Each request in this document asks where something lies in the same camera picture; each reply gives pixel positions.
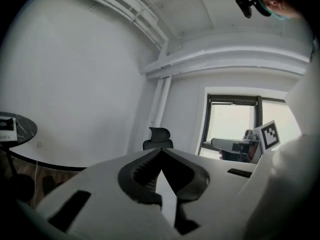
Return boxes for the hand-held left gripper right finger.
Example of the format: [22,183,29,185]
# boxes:
[161,147,260,236]

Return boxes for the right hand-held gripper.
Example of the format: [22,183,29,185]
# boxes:
[211,120,282,164]

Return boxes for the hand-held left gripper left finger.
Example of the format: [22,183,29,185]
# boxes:
[37,147,174,238]

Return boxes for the black chair with headrest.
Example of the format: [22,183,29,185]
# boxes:
[142,127,174,151]

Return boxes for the person's white printed shirt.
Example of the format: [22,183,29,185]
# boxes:
[283,58,317,139]

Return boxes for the round black marble table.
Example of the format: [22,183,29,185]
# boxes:
[0,111,39,204]

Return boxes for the white box with black print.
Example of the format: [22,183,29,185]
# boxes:
[0,117,18,143]

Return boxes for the white ceiling pipes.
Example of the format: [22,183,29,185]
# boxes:
[62,0,171,53]

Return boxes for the black window frame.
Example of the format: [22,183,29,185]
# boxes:
[198,93,289,158]

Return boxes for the thin white floor cable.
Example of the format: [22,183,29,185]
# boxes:
[34,158,39,208]

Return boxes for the white vertical wall pipe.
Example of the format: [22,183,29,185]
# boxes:
[149,75,173,157]

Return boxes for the teal head strap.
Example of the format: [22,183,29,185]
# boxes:
[249,0,292,22]

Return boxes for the black head-mounted camera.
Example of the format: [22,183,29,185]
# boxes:
[234,0,259,19]

